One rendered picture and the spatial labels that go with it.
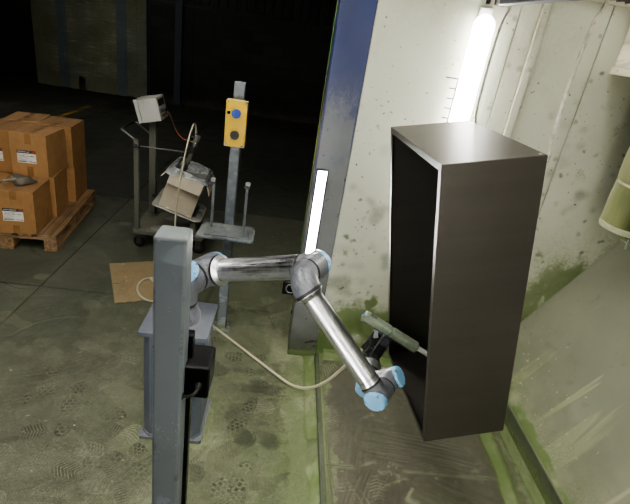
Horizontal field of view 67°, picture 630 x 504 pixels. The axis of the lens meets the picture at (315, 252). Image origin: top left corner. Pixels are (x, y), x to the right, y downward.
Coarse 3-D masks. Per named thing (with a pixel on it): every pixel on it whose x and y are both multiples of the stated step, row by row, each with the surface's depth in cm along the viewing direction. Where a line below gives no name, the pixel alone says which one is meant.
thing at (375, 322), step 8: (368, 312) 226; (368, 320) 225; (376, 320) 225; (376, 328) 226; (384, 328) 225; (392, 328) 228; (392, 336) 226; (400, 336) 226; (408, 336) 229; (368, 344) 235; (400, 344) 228; (408, 344) 226; (416, 344) 228; (424, 352) 228
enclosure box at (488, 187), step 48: (432, 144) 171; (480, 144) 167; (432, 192) 217; (480, 192) 154; (528, 192) 156; (432, 240) 228; (480, 240) 161; (528, 240) 164; (432, 288) 169; (480, 288) 170; (432, 336) 177; (480, 336) 180; (432, 384) 187; (480, 384) 190; (432, 432) 199; (480, 432) 202
